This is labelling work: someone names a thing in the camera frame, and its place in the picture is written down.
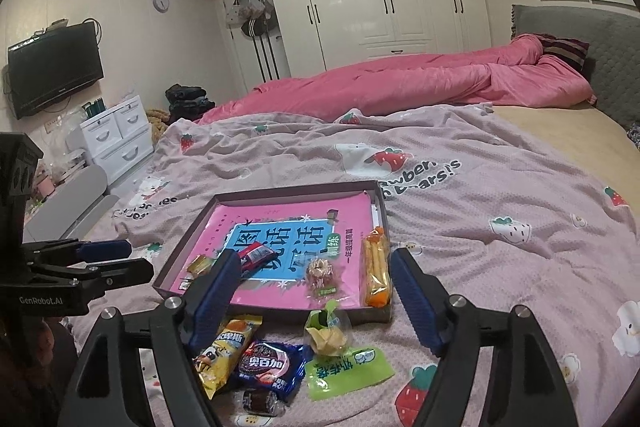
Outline blue cookie packet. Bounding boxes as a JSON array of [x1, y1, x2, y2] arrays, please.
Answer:
[[235, 341, 307, 403]]

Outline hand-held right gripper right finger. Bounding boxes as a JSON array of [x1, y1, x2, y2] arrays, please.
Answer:
[[390, 247, 591, 427]]

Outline brown plush blanket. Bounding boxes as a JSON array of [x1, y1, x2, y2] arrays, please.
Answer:
[[145, 108, 173, 142]]

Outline hanging bags and hats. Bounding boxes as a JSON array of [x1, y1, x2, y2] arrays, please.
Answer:
[[225, 0, 276, 28]]

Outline green snack packet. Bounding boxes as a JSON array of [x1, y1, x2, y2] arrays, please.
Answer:
[[305, 347, 396, 403]]

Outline brown small cake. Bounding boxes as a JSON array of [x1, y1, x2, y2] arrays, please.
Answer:
[[241, 388, 280, 417]]

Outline clear yellow pastry packet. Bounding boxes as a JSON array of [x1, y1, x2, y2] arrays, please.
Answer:
[[304, 299, 351, 360]]

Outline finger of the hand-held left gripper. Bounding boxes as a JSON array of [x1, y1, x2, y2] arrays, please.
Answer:
[[25, 257, 155, 303], [22, 239, 133, 265]]

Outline pink strawberry printed blanket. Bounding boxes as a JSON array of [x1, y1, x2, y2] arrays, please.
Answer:
[[70, 104, 640, 427]]

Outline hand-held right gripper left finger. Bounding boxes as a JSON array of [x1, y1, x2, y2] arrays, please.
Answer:
[[60, 249, 243, 427]]

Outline dark striped pillow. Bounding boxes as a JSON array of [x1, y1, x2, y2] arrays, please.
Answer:
[[540, 34, 591, 72]]

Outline gold small snack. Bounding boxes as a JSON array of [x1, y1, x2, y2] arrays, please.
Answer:
[[186, 255, 215, 278]]

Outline white drawer cabinet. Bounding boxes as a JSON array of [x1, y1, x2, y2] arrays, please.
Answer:
[[80, 99, 155, 185]]

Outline beige bed sheet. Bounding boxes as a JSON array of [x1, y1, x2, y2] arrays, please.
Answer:
[[500, 104, 640, 208]]

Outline grey padded seat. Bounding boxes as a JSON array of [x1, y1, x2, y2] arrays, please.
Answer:
[[25, 164, 108, 243]]

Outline orange breadstick packet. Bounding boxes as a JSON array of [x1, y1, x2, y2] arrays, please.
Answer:
[[362, 227, 393, 308]]

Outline red snack packet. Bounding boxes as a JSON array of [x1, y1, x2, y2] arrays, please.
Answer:
[[235, 242, 273, 280]]

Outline yellow snack packet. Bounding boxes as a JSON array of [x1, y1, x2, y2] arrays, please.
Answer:
[[192, 314, 263, 400]]

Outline dark shallow box tray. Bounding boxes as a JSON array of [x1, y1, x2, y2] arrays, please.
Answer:
[[152, 180, 393, 325]]

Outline black wall television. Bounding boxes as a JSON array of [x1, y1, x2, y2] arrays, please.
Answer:
[[7, 23, 105, 120]]

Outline pink quilt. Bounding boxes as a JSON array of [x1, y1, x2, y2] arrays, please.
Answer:
[[195, 33, 598, 125]]

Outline pink book with blue label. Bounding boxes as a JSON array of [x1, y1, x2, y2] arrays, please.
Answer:
[[170, 192, 381, 310]]

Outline dark clothes pile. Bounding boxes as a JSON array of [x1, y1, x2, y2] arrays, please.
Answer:
[[165, 84, 216, 122]]

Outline grey padded headboard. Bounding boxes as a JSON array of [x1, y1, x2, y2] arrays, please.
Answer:
[[510, 4, 640, 132]]

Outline clear fried snack packet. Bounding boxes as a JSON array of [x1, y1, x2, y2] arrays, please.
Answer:
[[304, 257, 343, 300]]

